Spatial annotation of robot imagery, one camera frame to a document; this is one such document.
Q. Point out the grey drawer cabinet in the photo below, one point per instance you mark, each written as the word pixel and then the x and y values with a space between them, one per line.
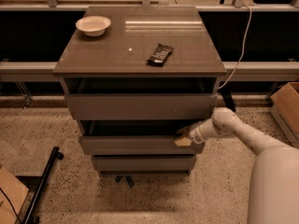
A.
pixel 116 63

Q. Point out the black snack packet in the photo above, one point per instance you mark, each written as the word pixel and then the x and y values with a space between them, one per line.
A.
pixel 160 55

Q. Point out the grey drawer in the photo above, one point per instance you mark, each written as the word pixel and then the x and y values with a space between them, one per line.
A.
pixel 140 106
pixel 135 145
pixel 143 163

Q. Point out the white bowl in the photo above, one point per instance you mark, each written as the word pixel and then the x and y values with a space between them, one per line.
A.
pixel 93 25

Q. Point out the grey top drawer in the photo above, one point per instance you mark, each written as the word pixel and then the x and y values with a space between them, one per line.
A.
pixel 140 106

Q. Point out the black metal stand bar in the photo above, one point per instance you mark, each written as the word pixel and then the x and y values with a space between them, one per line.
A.
pixel 29 218

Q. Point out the brown cardboard box right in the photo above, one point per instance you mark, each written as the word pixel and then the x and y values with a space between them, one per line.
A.
pixel 285 110

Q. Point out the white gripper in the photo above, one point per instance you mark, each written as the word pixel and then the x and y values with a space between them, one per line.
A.
pixel 194 133

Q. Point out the grey bottom drawer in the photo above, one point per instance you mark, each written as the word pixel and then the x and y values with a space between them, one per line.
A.
pixel 143 163

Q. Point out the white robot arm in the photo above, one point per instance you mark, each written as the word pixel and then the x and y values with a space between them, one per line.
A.
pixel 274 180

